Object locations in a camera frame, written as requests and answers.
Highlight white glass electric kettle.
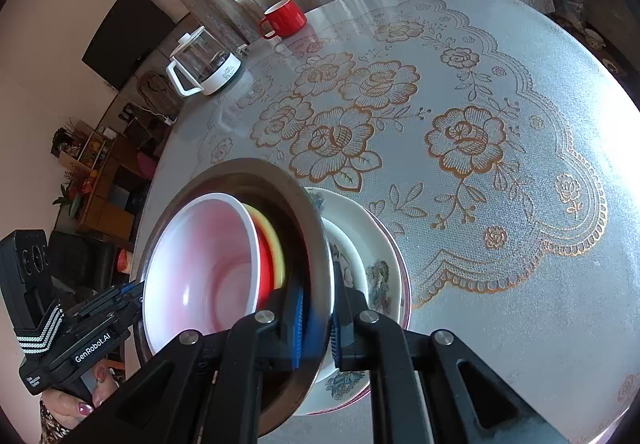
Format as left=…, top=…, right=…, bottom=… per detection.
left=166, top=26, right=241, bottom=98

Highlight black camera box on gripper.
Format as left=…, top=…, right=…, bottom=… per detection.
left=1, top=230, right=64, bottom=358

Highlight wooden chair by wall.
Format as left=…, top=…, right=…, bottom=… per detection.
left=137, top=71, right=183, bottom=119

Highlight large plate with purple rim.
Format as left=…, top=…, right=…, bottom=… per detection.
left=298, top=212, right=410, bottom=415

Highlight wooden cabinet shelf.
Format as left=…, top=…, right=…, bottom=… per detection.
left=51, top=121, right=157, bottom=244

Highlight red plastic bowl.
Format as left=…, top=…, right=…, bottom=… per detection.
left=142, top=193, right=278, bottom=354

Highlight white plate with pink roses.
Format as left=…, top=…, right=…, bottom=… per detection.
left=322, top=216, right=368, bottom=298

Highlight stainless steel bowl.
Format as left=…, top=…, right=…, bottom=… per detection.
left=137, top=158, right=334, bottom=436

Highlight person's left hand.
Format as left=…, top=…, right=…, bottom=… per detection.
left=39, top=360, right=119, bottom=443

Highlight red mug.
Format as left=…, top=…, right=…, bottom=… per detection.
left=258, top=0, right=308, bottom=39

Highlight lace tablecloth with gold flowers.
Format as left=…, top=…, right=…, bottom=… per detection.
left=136, top=0, right=639, bottom=443

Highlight white plate with red characters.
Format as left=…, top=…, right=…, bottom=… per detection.
left=296, top=187, right=410, bottom=416

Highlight yellow bowl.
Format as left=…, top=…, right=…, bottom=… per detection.
left=244, top=204, right=285, bottom=289

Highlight black wall television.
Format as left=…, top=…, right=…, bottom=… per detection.
left=81, top=0, right=186, bottom=91

